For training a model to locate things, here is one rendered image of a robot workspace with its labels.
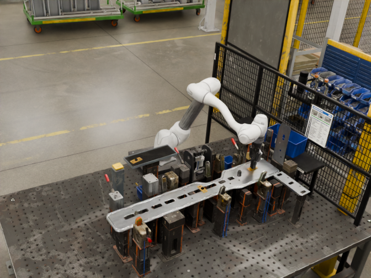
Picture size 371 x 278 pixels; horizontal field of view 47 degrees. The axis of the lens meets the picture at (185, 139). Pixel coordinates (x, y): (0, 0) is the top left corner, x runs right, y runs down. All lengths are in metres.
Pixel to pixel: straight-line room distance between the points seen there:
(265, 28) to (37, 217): 3.28
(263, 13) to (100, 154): 2.51
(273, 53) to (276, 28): 0.29
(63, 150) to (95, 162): 0.47
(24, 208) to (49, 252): 0.51
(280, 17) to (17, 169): 3.35
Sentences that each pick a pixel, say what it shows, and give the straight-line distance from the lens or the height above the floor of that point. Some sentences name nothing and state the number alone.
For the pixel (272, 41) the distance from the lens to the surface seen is 5.15.
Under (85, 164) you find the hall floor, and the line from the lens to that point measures 5.08.
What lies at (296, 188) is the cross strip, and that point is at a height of 1.00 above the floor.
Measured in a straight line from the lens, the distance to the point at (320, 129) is 3.49.
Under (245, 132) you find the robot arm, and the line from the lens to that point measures 2.95.
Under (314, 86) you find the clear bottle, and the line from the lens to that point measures 3.55.
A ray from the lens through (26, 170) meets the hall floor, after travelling 5.08.
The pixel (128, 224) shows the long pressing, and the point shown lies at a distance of 2.77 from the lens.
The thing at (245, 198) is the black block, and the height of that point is 0.95.
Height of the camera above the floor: 2.87
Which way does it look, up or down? 31 degrees down
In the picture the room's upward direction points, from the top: 4 degrees clockwise
